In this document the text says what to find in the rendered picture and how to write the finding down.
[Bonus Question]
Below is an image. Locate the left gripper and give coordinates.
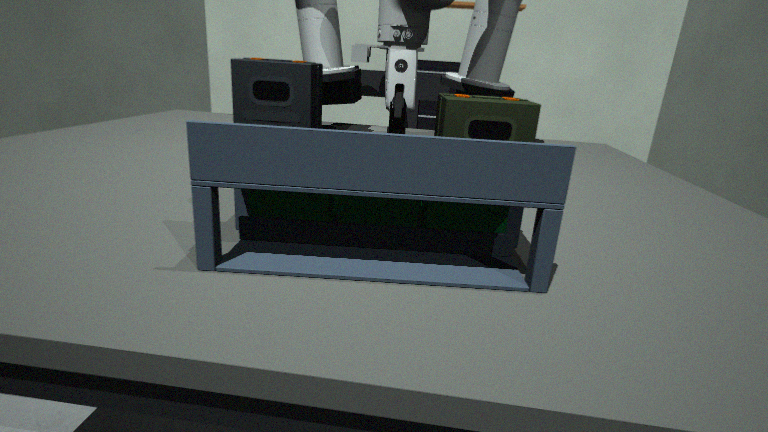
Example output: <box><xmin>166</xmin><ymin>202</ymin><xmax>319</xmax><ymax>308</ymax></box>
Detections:
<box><xmin>383</xmin><ymin>45</ymin><xmax>424</xmax><ymax>134</ymax></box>

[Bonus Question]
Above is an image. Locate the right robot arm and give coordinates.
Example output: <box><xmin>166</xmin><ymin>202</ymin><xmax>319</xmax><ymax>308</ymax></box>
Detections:
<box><xmin>295</xmin><ymin>0</ymin><xmax>355</xmax><ymax>74</ymax></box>

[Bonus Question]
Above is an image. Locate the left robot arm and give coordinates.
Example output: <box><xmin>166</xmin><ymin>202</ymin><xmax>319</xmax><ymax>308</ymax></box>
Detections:
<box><xmin>351</xmin><ymin>0</ymin><xmax>522</xmax><ymax>90</ymax></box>

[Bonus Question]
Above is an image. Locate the green open bin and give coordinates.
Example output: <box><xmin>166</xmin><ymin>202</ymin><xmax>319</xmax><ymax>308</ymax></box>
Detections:
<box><xmin>248</xmin><ymin>189</ymin><xmax>338</xmax><ymax>222</ymax></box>
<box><xmin>337</xmin><ymin>195</ymin><xmax>419</xmax><ymax>227</ymax></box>
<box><xmin>418</xmin><ymin>201</ymin><xmax>509</xmax><ymax>233</ymax></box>

